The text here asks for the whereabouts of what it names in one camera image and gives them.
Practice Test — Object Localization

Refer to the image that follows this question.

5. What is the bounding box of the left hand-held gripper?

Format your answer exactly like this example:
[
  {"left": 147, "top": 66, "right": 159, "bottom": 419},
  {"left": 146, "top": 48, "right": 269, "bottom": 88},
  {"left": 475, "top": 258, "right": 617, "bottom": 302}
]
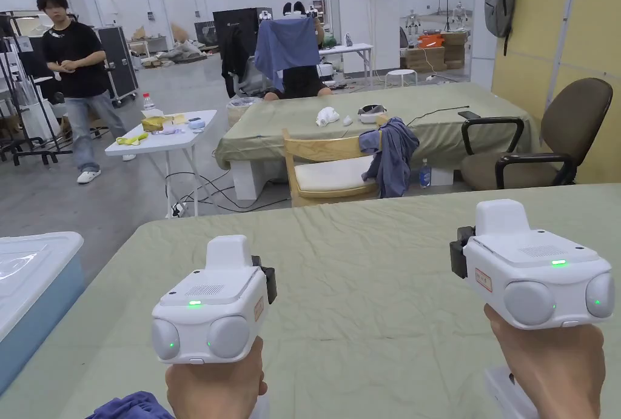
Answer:
[{"left": 151, "top": 235, "right": 278, "bottom": 366}]

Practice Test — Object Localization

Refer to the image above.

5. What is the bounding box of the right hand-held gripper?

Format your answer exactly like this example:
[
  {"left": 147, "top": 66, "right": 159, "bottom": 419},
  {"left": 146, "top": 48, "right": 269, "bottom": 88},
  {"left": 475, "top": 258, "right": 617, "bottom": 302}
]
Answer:
[{"left": 449, "top": 199, "right": 616, "bottom": 331}]

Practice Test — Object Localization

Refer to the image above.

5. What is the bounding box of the person's left hand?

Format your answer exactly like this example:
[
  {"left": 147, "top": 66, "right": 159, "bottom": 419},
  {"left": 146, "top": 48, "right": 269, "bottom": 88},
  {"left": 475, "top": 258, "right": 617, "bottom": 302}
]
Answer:
[{"left": 164, "top": 335, "right": 267, "bottom": 419}]

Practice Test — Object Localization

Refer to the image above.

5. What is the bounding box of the person's right hand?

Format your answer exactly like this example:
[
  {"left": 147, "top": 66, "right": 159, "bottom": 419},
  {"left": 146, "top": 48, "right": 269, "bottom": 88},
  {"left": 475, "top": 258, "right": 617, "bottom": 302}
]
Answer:
[{"left": 483, "top": 304, "right": 607, "bottom": 419}]

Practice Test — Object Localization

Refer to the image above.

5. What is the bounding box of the white flat box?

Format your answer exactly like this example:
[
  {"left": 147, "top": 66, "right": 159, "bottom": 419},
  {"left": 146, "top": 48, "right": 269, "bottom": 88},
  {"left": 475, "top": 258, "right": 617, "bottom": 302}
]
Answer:
[{"left": 485, "top": 365, "right": 540, "bottom": 419}]

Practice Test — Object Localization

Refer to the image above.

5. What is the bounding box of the bed with pale green sheet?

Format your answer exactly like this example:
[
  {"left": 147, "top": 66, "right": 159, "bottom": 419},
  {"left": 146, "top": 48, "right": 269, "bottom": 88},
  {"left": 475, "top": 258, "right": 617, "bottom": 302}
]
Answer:
[{"left": 0, "top": 185, "right": 621, "bottom": 419}]

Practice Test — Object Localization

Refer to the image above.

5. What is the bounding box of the dark blue garment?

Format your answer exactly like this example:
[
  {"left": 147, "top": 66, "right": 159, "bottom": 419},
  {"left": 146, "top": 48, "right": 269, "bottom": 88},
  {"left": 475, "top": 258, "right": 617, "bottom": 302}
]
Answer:
[{"left": 92, "top": 391, "right": 170, "bottom": 419}]

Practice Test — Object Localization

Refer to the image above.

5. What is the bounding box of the brown office chair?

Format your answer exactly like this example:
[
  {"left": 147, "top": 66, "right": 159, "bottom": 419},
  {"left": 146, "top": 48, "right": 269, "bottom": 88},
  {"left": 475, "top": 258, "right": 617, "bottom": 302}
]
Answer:
[{"left": 460, "top": 78, "right": 614, "bottom": 192}]

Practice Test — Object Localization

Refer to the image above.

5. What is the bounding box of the low table with green sheet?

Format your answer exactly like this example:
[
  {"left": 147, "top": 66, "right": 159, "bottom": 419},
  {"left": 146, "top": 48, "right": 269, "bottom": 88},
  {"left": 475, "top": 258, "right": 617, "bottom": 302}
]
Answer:
[{"left": 215, "top": 81, "right": 542, "bottom": 201}]

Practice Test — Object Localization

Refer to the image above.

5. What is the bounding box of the white folding table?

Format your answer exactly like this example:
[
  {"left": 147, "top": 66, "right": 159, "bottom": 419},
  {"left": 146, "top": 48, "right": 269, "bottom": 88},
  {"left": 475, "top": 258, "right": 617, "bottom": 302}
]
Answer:
[{"left": 105, "top": 93, "right": 218, "bottom": 219}]

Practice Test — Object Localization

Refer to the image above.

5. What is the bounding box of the wooden chair white cushion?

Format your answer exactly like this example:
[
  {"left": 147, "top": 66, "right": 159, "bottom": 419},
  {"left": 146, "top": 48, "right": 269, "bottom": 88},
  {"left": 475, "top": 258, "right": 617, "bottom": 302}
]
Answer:
[{"left": 283, "top": 115, "right": 390, "bottom": 207}]

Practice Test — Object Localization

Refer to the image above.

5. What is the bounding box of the blue shirt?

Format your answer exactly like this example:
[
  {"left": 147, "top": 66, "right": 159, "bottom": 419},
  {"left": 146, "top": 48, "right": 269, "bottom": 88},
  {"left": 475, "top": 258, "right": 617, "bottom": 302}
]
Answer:
[{"left": 358, "top": 116, "right": 420, "bottom": 199}]

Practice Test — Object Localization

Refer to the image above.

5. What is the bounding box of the plastic storage box clear lid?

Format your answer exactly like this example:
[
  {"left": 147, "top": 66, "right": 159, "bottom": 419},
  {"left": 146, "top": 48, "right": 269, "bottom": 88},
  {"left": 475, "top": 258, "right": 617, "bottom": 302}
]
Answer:
[{"left": 0, "top": 231, "right": 84, "bottom": 393}]

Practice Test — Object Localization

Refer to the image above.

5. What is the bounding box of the white crumpled cloth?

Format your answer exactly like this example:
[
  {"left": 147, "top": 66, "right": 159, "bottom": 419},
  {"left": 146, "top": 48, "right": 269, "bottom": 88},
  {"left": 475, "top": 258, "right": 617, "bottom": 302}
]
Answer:
[{"left": 316, "top": 106, "right": 341, "bottom": 128}]

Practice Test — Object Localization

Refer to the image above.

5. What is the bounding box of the white headset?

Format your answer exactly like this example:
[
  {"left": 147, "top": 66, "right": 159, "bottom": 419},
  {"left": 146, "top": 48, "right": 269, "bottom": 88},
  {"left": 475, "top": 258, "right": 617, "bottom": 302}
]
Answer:
[{"left": 358, "top": 104, "right": 389, "bottom": 124}]

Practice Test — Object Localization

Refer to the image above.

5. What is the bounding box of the stack of cartons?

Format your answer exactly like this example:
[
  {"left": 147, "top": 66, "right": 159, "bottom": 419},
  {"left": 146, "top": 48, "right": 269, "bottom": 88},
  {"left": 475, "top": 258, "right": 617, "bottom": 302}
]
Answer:
[{"left": 404, "top": 30, "right": 471, "bottom": 74}]

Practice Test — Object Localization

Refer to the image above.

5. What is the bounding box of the white round stool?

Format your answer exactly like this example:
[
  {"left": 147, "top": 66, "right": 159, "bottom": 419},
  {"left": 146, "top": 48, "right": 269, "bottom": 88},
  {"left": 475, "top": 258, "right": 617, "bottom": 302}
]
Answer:
[{"left": 386, "top": 69, "right": 418, "bottom": 90}]

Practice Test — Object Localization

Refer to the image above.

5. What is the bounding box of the chair with black jacket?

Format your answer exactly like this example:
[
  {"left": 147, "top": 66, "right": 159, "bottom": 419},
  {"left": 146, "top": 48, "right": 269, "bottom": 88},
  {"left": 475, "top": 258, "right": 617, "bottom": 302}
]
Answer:
[{"left": 221, "top": 25, "right": 265, "bottom": 98}]

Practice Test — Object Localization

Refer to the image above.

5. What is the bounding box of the black flight case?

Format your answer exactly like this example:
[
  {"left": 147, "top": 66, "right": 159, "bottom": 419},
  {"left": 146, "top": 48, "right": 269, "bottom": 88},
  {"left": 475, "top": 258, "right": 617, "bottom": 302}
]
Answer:
[{"left": 94, "top": 25, "right": 139, "bottom": 107}]

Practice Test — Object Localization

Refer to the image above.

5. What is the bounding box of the white humanoid robot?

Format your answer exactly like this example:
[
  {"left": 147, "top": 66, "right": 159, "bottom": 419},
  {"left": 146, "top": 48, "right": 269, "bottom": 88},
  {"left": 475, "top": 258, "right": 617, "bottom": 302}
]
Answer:
[
  {"left": 404, "top": 8, "right": 423, "bottom": 38},
  {"left": 451, "top": 1, "right": 471, "bottom": 32}
]

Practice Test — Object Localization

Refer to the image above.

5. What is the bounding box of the grey backpack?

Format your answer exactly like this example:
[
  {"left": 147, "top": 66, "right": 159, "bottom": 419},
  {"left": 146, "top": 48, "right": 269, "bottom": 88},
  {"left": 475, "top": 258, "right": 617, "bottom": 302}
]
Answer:
[{"left": 484, "top": 0, "right": 515, "bottom": 56}]

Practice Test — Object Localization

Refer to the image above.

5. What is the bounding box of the black cabinet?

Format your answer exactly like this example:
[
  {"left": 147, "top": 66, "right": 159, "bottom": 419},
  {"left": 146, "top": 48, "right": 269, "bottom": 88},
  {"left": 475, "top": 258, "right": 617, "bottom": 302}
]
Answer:
[{"left": 212, "top": 7, "right": 274, "bottom": 59}]

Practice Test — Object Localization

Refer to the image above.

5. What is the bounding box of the black metal rack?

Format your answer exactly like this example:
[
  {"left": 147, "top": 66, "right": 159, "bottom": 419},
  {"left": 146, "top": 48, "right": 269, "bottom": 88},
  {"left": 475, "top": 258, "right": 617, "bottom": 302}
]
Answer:
[{"left": 0, "top": 11, "right": 75, "bottom": 167}]

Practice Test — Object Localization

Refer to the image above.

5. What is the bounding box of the long white table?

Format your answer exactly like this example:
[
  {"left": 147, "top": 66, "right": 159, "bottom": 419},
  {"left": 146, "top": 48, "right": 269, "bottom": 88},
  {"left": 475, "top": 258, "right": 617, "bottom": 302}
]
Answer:
[{"left": 317, "top": 44, "right": 375, "bottom": 89}]

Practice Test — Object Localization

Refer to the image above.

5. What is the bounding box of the black cable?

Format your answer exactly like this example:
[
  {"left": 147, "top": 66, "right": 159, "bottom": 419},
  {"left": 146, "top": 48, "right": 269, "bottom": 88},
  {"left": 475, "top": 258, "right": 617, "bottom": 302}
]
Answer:
[{"left": 406, "top": 104, "right": 471, "bottom": 127}]

